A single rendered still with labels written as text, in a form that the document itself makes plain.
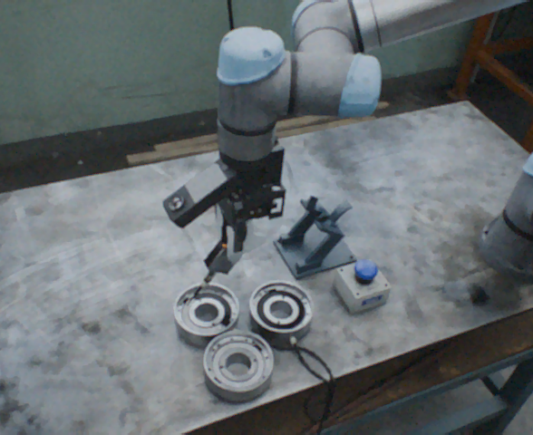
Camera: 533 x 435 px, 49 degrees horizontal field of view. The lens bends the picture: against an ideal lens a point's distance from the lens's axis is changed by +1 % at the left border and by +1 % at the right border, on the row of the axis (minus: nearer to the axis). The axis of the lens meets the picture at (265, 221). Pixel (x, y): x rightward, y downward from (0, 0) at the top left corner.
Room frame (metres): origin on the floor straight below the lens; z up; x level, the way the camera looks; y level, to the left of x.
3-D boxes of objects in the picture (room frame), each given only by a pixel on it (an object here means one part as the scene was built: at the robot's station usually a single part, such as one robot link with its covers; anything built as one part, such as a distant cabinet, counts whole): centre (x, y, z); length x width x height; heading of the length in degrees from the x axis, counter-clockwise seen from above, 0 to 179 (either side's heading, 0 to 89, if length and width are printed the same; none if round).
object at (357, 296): (0.68, -0.18, 0.82); 0.08 x 0.07 x 0.05; 118
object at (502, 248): (0.82, -0.49, 0.85); 0.15 x 0.15 x 0.10
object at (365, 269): (0.67, -0.18, 0.85); 0.04 x 0.04 x 0.05
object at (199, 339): (0.58, 0.08, 0.82); 0.10 x 0.10 x 0.04
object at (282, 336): (0.60, -0.04, 0.82); 0.10 x 0.10 x 0.04
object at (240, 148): (0.63, 0.04, 1.15); 0.08 x 0.08 x 0.05
